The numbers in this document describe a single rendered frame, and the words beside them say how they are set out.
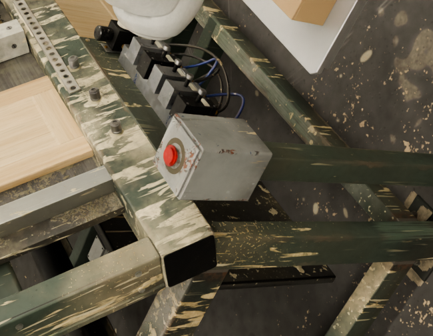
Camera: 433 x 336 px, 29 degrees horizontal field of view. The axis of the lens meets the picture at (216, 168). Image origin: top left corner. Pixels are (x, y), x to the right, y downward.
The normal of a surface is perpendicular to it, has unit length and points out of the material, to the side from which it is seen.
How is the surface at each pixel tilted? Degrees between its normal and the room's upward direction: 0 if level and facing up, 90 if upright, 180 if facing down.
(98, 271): 59
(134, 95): 90
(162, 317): 0
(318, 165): 90
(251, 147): 90
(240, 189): 90
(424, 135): 0
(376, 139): 0
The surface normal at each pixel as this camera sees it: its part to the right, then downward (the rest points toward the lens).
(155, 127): 0.40, -0.79
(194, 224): -0.07, -0.69
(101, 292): 0.46, 0.62
